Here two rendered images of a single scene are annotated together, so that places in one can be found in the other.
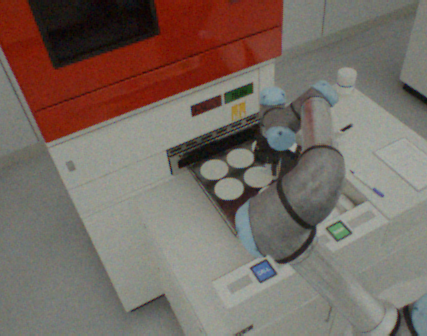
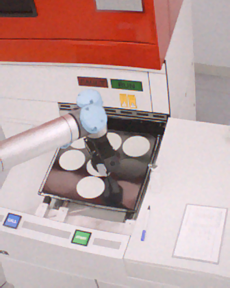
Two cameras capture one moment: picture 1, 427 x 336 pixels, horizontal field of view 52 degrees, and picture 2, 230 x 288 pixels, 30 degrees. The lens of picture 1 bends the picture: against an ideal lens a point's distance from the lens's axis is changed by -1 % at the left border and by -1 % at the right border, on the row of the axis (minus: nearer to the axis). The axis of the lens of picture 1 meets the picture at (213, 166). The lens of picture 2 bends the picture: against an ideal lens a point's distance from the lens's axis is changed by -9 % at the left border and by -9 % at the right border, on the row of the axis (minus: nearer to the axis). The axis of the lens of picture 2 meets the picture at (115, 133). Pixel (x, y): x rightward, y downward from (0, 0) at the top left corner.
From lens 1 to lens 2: 1.06 m
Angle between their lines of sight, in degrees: 32
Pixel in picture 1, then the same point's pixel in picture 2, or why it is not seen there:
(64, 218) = not seen: hidden behind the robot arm
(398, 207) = (141, 255)
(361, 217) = (109, 242)
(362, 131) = (205, 182)
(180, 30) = (53, 18)
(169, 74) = (46, 46)
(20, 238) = not seen: hidden behind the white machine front
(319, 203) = not seen: outside the picture
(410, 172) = (188, 238)
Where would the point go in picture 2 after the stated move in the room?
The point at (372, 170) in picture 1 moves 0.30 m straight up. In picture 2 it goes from (165, 217) to (163, 157)
